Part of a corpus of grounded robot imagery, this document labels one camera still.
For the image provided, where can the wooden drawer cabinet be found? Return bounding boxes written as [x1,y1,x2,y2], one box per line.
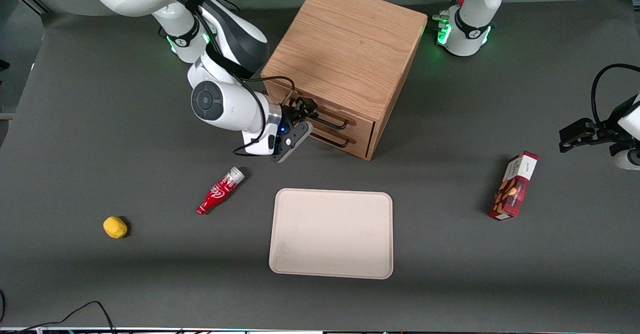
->
[261,0,429,161]

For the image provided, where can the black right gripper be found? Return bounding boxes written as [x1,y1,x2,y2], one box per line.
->
[278,96,319,141]

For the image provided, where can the black metal drawer handle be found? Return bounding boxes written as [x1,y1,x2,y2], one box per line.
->
[312,114,352,131]
[310,132,352,149]

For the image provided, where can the beige plastic tray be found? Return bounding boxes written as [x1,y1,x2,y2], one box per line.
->
[268,188,394,280]

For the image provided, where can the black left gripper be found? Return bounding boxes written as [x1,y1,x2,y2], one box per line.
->
[559,97,636,153]

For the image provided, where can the wooden drawer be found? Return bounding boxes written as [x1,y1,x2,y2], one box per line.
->
[300,124,375,160]
[267,78,377,142]

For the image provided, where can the yellow lemon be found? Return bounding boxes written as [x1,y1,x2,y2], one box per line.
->
[103,216,129,239]

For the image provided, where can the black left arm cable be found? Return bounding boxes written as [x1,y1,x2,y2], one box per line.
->
[591,63,640,125]

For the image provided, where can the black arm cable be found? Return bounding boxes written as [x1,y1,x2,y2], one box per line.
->
[591,63,640,125]
[25,0,297,156]

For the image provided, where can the dark grey table mat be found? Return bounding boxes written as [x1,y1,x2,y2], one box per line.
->
[0,0,640,331]

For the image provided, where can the red cookie box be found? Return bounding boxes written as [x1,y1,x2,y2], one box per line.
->
[487,151,540,221]

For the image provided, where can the red soda bottle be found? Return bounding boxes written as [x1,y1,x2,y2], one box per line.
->
[196,167,246,216]

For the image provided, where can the black loose table cable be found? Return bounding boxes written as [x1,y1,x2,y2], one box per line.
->
[0,301,117,334]

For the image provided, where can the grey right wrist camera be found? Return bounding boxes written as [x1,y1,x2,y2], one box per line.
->
[270,121,314,163]

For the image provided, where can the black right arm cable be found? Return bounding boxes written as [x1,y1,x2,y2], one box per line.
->
[25,0,297,156]

